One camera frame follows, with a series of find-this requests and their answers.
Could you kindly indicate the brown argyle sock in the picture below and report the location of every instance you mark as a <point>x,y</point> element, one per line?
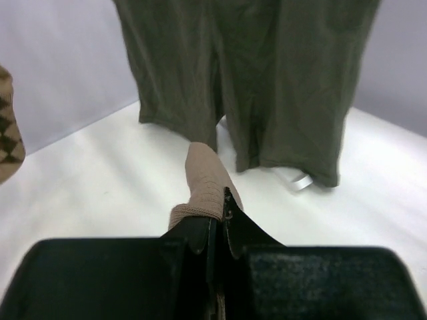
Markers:
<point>12,148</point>

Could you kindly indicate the brown striped sock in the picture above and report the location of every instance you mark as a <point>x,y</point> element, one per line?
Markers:
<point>207,179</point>

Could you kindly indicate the olive green shorts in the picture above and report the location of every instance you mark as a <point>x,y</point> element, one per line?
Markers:
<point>282,73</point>

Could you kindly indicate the white metal clothes rack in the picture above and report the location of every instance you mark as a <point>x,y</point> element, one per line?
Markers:
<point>293,178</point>

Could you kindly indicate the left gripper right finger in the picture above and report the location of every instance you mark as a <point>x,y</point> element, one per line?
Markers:
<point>264,279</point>

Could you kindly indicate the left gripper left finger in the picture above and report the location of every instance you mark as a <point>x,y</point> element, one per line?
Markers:
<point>169,277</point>

